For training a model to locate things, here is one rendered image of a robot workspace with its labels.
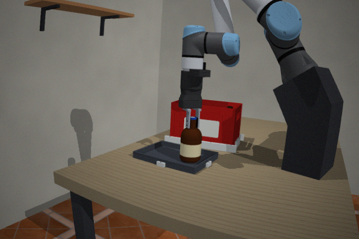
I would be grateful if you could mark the red bottle crate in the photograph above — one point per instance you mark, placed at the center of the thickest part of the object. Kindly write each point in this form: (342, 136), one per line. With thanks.
(217, 122)

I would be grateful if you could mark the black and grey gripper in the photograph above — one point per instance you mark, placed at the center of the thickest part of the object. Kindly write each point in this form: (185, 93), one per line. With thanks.
(194, 69)

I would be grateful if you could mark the brown glass bottle with blue cap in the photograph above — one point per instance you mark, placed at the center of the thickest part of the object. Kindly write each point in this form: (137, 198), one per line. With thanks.
(190, 145)

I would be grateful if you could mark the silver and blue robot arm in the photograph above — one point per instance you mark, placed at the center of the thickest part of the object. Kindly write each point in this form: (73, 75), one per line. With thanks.
(281, 22)

